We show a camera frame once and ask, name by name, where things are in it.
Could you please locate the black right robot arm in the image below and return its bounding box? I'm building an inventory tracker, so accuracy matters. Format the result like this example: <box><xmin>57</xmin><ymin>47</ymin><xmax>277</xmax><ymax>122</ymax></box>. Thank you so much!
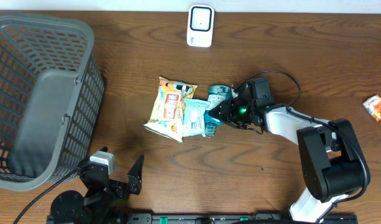
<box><xmin>208</xmin><ymin>83</ymin><xmax>370</xmax><ymax>223</ymax></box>

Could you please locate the teal package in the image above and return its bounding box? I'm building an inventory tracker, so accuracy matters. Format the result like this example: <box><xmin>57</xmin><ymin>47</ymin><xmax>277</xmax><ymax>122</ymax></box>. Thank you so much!
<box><xmin>182</xmin><ymin>98</ymin><xmax>210</xmax><ymax>137</ymax></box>

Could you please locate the teal mouthwash bottle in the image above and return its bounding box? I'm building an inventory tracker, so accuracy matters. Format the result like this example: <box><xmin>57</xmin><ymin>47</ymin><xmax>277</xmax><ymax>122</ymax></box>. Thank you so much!
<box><xmin>204</xmin><ymin>85</ymin><xmax>231</xmax><ymax>138</ymax></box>

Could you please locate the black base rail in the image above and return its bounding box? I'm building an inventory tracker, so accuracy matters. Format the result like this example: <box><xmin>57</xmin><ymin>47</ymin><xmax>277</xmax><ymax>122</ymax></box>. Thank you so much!
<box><xmin>124</xmin><ymin>212</ymin><xmax>359</xmax><ymax>224</ymax></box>

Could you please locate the black camera cable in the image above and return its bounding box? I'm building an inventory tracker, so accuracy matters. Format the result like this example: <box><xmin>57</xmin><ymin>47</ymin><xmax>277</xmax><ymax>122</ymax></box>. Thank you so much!
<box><xmin>232</xmin><ymin>69</ymin><xmax>370</xmax><ymax>203</ymax></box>
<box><xmin>12</xmin><ymin>167</ymin><xmax>81</xmax><ymax>224</ymax></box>

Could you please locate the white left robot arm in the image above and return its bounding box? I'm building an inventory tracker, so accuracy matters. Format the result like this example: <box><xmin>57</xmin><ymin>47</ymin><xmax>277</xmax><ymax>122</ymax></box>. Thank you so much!
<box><xmin>47</xmin><ymin>147</ymin><xmax>144</xmax><ymax>223</ymax></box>

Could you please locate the black left camera cable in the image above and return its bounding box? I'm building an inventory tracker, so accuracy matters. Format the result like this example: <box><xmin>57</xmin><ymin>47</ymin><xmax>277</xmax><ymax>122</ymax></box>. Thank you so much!
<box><xmin>12</xmin><ymin>167</ymin><xmax>81</xmax><ymax>224</ymax></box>

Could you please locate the grey plastic basket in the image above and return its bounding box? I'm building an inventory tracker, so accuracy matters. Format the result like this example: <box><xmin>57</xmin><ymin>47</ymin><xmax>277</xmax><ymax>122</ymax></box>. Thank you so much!
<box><xmin>0</xmin><ymin>14</ymin><xmax>104</xmax><ymax>191</ymax></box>

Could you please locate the orange wiper sheet bag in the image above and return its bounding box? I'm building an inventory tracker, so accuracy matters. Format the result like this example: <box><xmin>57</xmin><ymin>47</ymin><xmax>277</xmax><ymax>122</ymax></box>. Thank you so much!
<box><xmin>143</xmin><ymin>77</ymin><xmax>198</xmax><ymax>143</ymax></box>

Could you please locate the white black barcode scanner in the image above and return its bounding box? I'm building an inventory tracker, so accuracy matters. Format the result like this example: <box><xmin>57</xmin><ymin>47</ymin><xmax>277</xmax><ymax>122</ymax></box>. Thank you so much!
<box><xmin>186</xmin><ymin>4</ymin><xmax>215</xmax><ymax>48</ymax></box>

